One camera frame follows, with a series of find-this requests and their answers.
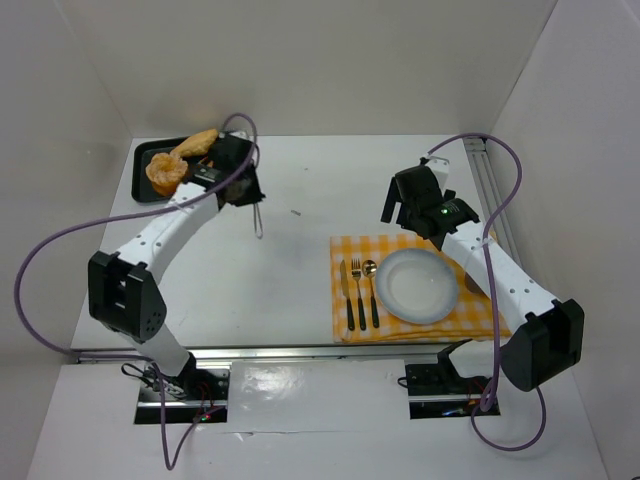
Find metal serving tongs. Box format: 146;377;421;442
252;203;264;240

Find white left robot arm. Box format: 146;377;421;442
88;129;264;389

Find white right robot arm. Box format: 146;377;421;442
381;158;585;392

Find long bread roll on tray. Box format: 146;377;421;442
170;129;219;158

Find round orange sugared bread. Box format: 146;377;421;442
145;152;189;197

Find yellow checkered cloth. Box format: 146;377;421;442
330;234;493;344

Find white plate blue rim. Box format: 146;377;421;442
374;248;459;325

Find purple mug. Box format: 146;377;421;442
464;273;483;294

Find black baking tray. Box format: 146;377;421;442
131;129;219;203

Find gold spoon black handle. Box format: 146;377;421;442
362;259;380;329

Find black handled fork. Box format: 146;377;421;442
351;258;367;331

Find black handled knife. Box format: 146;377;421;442
339;260;355;331

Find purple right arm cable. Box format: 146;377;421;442
423;131;547;453

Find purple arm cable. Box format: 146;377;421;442
13;112;261;471
423;131;547;453

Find aluminium rail front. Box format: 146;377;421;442
75;343;451;364

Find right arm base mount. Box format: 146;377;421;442
397;340;490;420

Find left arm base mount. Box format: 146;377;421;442
120;363;231;425

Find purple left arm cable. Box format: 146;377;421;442
13;112;261;471

